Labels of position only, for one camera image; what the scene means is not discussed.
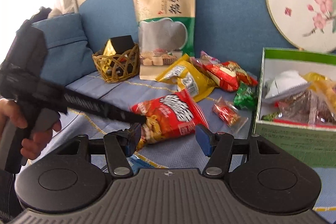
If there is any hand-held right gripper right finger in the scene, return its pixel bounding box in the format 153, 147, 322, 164
196, 124, 280, 178

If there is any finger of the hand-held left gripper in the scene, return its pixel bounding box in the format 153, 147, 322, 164
64, 88, 147, 124

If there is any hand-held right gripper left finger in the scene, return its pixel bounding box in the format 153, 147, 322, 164
55, 123, 142, 178

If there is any red peanut packet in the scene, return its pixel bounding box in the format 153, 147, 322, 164
131, 90, 210, 151

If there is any yellow snack packet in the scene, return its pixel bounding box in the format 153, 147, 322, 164
156, 54, 219, 103

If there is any red and beige snack packet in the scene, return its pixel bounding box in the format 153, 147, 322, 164
202, 61, 259, 92

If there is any green packet with white print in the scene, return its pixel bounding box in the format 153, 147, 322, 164
262, 112, 279, 122

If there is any green cardboard box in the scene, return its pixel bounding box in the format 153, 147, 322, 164
252, 47, 336, 169

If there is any clear packet of red dates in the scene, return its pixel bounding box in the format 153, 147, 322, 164
276, 90, 336, 125

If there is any yellow corn packet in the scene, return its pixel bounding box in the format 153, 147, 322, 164
302, 72, 336, 109

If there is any person's left hand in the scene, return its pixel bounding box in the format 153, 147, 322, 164
0, 98, 63, 159

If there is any small red candy packet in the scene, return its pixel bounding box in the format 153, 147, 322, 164
212, 97, 249, 133

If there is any blue cushion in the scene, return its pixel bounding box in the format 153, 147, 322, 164
31, 13, 96, 88

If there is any wicker basket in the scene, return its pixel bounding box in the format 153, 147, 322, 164
92, 42, 140, 83

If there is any striped blue blanket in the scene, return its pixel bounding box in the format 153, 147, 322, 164
26, 67, 336, 214

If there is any dark green snack packet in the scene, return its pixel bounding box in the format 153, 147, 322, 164
233, 82, 258, 111

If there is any small black box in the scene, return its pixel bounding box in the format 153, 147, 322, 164
110, 35, 134, 55

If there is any tall beige green grain pouch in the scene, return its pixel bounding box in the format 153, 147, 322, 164
131, 0, 197, 81

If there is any round floral fan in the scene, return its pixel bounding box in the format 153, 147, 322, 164
265, 0, 336, 53

